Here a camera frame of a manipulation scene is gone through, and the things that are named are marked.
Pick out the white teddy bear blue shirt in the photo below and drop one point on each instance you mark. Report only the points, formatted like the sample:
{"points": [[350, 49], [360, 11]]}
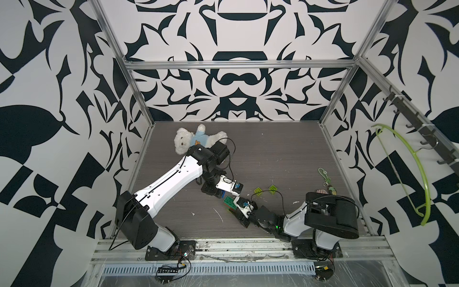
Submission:
{"points": [[185, 139]]}

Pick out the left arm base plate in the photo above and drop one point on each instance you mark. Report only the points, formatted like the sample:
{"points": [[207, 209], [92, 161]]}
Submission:
{"points": [[181, 248]]}

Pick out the green plastic hanger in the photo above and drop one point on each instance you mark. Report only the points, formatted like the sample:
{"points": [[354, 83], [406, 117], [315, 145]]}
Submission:
{"points": [[404, 171]]}

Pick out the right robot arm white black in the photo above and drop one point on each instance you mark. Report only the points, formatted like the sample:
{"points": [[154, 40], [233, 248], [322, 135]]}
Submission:
{"points": [[331, 218]]}

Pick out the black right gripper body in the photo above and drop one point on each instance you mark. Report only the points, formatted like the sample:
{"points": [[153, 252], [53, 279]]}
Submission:
{"points": [[253, 220]]}

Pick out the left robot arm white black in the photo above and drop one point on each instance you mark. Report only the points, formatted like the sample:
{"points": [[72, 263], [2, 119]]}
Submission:
{"points": [[135, 212]]}

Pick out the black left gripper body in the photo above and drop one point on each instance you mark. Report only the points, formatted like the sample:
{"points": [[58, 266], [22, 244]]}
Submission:
{"points": [[210, 185]]}

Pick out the black connector box right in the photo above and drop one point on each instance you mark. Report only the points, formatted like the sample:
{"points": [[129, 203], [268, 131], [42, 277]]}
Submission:
{"points": [[323, 273]]}

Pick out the black connector box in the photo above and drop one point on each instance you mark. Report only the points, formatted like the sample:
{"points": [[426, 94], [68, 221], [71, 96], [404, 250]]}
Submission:
{"points": [[166, 270], [323, 273]]}

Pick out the black connector box left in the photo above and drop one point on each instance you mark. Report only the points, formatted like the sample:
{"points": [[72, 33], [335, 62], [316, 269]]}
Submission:
{"points": [[166, 270]]}

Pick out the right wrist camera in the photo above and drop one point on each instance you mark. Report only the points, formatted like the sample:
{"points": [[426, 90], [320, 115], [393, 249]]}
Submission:
{"points": [[244, 206]]}

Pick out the lime square lego brick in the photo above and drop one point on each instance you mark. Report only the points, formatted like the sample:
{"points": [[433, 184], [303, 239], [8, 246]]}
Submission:
{"points": [[273, 189], [258, 192]]}

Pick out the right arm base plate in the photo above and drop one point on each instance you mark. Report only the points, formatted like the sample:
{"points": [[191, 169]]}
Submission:
{"points": [[307, 249]]}

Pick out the green keychain with charm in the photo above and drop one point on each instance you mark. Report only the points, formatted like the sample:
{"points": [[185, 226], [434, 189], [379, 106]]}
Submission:
{"points": [[327, 181]]}

